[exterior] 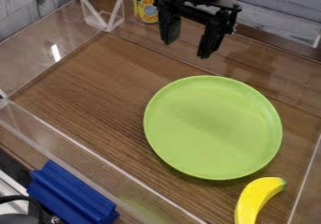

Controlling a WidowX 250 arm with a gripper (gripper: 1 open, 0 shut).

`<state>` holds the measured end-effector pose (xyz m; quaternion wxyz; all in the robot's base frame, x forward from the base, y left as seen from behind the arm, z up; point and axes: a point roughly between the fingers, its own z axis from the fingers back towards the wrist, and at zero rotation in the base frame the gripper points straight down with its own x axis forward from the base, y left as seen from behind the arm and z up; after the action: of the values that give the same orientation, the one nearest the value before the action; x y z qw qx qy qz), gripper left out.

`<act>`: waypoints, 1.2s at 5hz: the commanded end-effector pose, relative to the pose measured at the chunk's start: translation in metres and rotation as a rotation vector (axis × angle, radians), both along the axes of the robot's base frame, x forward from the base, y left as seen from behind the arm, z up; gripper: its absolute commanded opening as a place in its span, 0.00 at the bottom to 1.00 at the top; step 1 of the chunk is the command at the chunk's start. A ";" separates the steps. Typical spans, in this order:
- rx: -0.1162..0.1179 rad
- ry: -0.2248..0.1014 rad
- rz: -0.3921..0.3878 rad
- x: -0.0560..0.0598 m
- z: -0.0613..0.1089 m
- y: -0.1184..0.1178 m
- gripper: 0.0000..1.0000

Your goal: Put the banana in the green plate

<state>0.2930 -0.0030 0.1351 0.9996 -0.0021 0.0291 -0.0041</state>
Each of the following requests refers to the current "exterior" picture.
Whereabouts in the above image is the clear acrylic corner bracket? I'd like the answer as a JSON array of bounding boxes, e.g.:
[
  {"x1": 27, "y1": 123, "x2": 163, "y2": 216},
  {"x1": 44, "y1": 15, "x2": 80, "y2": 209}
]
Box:
[{"x1": 80, "y1": 0, "x2": 124, "y2": 33}]

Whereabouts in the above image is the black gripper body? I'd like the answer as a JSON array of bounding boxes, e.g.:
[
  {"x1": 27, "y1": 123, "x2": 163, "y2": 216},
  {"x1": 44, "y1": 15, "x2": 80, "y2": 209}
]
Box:
[{"x1": 155, "y1": 0, "x2": 242, "y2": 25}]

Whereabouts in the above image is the yellow banana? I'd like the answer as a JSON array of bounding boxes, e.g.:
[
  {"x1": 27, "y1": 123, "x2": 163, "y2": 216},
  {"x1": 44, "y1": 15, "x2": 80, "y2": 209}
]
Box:
[{"x1": 234, "y1": 177, "x2": 288, "y2": 224}]

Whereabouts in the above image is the blue plastic block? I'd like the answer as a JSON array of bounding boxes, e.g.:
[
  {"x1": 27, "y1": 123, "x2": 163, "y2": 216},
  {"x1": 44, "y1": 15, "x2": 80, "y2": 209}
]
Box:
[{"x1": 28, "y1": 160, "x2": 119, "y2": 224}]

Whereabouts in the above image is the black cable bottom left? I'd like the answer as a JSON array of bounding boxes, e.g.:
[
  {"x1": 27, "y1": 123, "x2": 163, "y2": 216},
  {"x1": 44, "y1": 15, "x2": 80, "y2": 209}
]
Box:
[{"x1": 0, "y1": 195, "x2": 43, "y2": 224}]

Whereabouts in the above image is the yellow labelled tin can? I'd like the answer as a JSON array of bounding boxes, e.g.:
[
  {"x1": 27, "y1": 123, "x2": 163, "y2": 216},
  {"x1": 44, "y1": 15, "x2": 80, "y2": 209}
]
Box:
[{"x1": 134, "y1": 0, "x2": 158, "y2": 24}]

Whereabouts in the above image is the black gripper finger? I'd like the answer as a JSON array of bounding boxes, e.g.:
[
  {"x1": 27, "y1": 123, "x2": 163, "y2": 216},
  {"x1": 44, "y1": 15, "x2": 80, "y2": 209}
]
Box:
[
  {"x1": 158, "y1": 0, "x2": 181, "y2": 45},
  {"x1": 197, "y1": 15, "x2": 237, "y2": 59}
]

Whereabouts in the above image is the green plate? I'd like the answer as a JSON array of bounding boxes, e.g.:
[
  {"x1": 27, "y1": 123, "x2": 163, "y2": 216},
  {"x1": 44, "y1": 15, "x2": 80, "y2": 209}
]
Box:
[{"x1": 143, "y1": 75, "x2": 282, "y2": 181}]

